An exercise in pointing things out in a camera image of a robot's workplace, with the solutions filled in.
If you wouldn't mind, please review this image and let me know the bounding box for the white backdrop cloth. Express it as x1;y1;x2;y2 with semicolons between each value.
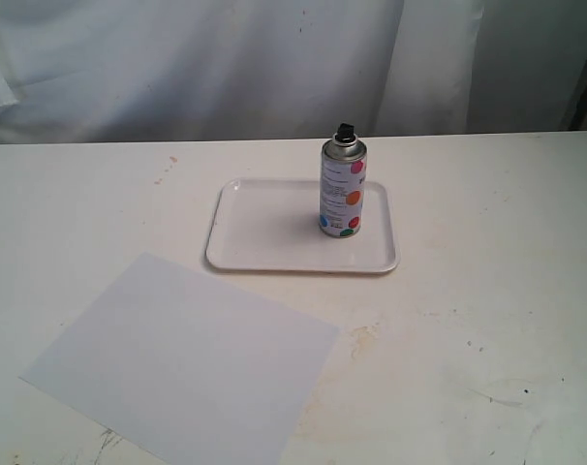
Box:
0;1;587;143

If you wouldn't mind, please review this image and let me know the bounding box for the white paper sheet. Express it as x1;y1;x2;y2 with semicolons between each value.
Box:
23;254;338;464

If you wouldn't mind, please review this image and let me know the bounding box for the spray paint can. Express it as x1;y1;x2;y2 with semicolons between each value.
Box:
319;123;367;238

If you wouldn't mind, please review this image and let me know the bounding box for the white plastic tray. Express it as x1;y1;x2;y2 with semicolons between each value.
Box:
205;178;401;274

